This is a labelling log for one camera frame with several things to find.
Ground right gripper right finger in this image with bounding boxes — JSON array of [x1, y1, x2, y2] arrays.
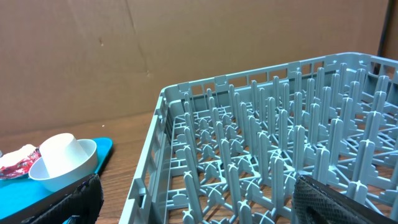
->
[[292, 175, 397, 224]]

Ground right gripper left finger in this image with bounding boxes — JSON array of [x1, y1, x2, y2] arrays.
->
[[1, 174, 104, 224]]

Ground red snack wrapper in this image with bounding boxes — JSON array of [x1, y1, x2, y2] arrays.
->
[[1, 148, 41, 180]]

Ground white napkin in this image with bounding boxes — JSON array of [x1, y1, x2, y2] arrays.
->
[[1, 144, 36, 167]]

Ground white paper cup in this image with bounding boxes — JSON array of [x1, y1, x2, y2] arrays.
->
[[39, 133, 88, 177]]

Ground grey bowl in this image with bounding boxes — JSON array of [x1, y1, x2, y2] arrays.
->
[[29, 139, 99, 192]]

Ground grey dish rack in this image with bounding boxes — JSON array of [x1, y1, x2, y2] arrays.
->
[[120, 52, 397, 223]]

